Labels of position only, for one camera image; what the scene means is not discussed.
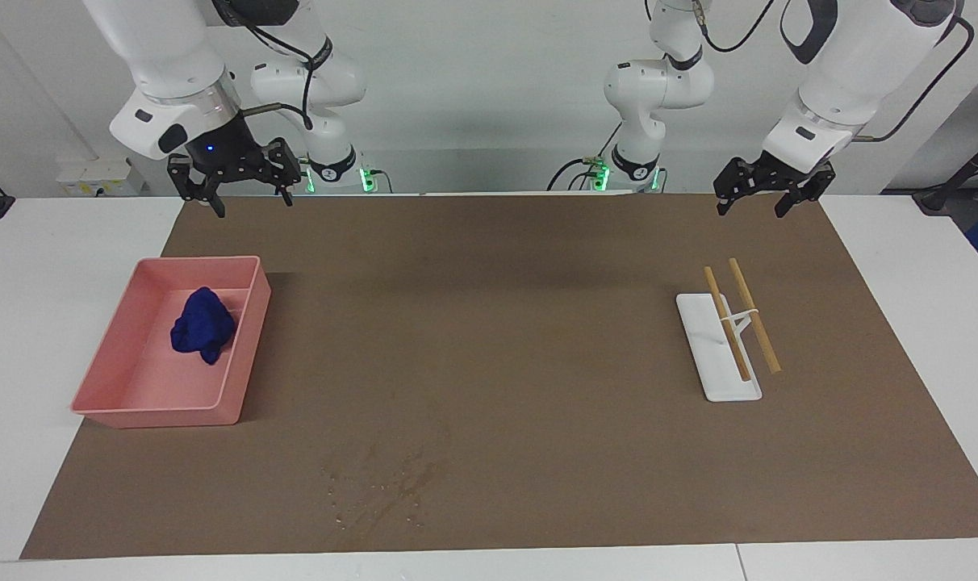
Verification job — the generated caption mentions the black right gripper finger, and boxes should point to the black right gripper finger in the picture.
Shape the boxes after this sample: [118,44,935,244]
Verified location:
[168,153,227,219]
[266,138,303,207]

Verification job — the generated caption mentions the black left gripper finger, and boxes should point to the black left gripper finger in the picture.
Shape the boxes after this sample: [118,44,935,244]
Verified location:
[774,168,838,219]
[713,161,753,218]

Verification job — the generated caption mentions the blue towel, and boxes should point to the blue towel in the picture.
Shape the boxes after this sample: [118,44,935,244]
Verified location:
[169,286,237,366]

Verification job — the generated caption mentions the scattered water droplets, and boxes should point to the scattered water droplets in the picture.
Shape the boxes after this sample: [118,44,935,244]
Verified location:
[320,402,453,532]

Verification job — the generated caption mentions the wooden rack rod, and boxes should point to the wooden rack rod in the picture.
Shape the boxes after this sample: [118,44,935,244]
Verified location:
[727,257,783,375]
[703,265,753,383]

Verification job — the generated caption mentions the black stand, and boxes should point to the black stand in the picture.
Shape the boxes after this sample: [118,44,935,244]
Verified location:
[912,127,978,215]

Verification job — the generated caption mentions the white rack with wooden rods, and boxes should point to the white rack with wooden rods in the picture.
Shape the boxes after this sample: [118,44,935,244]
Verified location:
[675,291,763,403]

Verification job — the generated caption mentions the pink plastic bin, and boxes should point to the pink plastic bin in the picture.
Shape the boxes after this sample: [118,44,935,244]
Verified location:
[70,255,273,429]

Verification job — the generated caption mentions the brown table mat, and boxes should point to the brown table mat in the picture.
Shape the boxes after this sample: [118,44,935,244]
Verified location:
[19,194,978,561]

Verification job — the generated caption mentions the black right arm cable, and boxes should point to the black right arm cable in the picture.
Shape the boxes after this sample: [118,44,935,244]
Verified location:
[211,0,333,132]

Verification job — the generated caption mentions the white wall socket box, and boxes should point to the white wall socket box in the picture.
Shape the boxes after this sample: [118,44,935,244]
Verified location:
[56,157,145,198]

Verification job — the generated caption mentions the black left arm base cable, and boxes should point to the black left arm base cable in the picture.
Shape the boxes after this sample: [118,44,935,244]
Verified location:
[546,121,624,193]

